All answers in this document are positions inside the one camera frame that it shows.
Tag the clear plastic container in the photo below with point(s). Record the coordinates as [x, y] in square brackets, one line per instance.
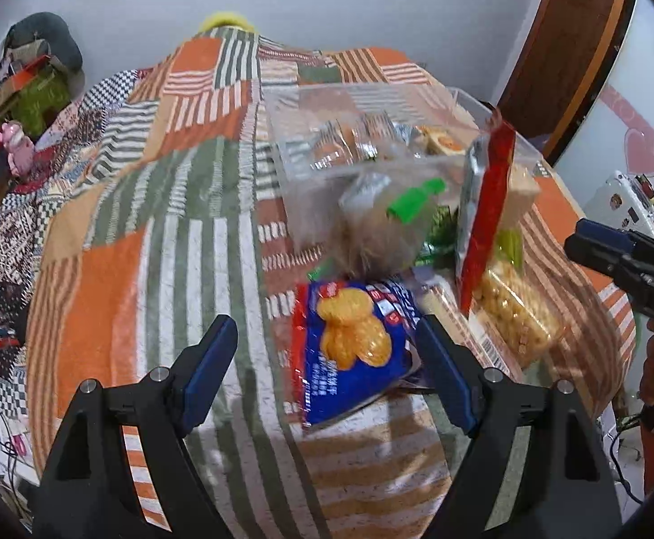
[304, 135]

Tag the brown wooden door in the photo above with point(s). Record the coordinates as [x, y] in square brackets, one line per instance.
[574, 39]

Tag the white cabinet with pink hearts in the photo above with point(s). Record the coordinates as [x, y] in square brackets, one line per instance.
[630, 123]

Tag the clear bag of brown snacks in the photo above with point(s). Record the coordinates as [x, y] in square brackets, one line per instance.
[372, 241]

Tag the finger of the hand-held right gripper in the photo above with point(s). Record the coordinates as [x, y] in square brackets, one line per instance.
[596, 258]
[613, 234]

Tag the pile of small snack packets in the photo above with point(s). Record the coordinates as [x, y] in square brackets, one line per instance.
[360, 137]

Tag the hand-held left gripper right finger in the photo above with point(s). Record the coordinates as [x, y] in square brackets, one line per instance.
[442, 356]

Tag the red and silver snack packet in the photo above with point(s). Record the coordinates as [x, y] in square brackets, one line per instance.
[484, 236]

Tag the white device with stickers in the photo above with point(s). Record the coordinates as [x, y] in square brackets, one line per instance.
[624, 202]

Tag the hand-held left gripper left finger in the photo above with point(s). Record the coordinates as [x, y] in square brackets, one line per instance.
[214, 348]

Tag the blue snack packet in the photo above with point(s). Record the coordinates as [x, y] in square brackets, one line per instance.
[332, 382]

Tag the green candy wrapper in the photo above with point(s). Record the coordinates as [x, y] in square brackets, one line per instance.
[436, 236]

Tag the patchwork blanket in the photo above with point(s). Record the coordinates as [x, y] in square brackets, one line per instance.
[164, 208]

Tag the yellow pillow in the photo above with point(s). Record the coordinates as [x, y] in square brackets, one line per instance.
[227, 19]

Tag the clear bag of yellow puffs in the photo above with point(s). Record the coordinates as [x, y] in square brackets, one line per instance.
[520, 317]

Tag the pink toy figure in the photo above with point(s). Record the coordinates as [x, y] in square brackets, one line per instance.
[17, 149]

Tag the pile of clothes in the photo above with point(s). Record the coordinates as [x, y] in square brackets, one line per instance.
[29, 62]

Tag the green bag clip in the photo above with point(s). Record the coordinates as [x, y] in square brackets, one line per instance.
[414, 202]

